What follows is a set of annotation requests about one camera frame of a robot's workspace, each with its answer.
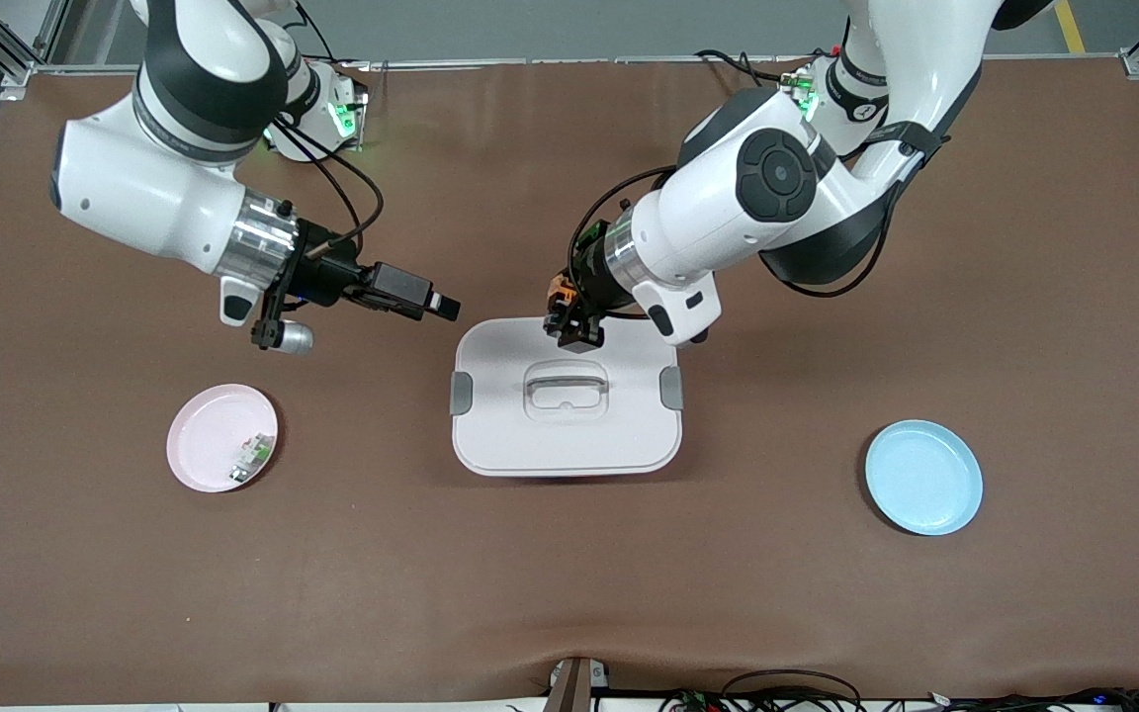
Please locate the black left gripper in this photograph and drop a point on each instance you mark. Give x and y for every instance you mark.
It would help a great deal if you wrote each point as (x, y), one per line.
(590, 280)

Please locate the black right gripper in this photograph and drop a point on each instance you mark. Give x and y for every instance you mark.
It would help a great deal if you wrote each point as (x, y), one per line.
(332, 274)

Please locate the orange push button switch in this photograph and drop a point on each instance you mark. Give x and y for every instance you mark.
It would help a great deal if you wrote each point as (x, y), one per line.
(560, 289)

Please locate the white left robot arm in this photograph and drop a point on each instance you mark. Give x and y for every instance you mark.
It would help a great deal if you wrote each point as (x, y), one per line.
(777, 188)

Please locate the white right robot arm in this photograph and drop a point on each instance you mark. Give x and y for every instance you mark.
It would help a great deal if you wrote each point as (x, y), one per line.
(154, 188)

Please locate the white lidded storage box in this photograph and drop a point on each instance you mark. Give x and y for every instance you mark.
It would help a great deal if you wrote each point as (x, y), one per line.
(569, 435)

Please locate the grey box latch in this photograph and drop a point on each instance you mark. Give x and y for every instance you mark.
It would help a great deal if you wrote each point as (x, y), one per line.
(461, 394)
(671, 388)

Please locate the small green white component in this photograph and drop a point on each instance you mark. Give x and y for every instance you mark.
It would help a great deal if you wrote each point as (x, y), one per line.
(251, 457)

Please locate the pink round plate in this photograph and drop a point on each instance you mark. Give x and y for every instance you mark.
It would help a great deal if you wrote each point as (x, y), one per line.
(209, 435)

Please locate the brown table mat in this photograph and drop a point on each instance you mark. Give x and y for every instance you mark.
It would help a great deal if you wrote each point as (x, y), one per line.
(569, 574)

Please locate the light blue round plate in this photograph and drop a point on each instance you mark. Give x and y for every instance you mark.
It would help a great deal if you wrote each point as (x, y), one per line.
(925, 480)

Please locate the brown camera mount bracket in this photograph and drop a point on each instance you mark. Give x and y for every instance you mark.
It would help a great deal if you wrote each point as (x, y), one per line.
(574, 684)

